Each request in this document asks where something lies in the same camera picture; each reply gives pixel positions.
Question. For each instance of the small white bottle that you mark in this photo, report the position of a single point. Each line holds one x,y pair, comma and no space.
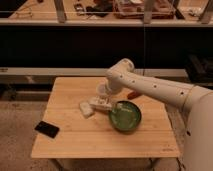
100,103

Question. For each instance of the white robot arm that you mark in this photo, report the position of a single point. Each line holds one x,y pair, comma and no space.
194,100

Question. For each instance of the brown sausage toy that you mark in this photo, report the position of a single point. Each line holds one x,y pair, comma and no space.
132,95

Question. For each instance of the wooden table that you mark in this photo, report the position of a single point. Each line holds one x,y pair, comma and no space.
94,137

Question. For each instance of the green bowl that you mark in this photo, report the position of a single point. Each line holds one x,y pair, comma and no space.
125,116

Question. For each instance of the red tray on shelf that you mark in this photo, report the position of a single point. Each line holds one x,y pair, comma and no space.
135,9

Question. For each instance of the black device on shelf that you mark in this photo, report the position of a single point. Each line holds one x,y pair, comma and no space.
79,9

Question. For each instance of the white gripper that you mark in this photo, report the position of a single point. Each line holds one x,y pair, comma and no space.
110,89

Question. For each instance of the black smartphone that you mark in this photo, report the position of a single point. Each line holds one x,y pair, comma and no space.
47,129

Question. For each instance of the white rectangular block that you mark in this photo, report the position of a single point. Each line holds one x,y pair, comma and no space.
86,109

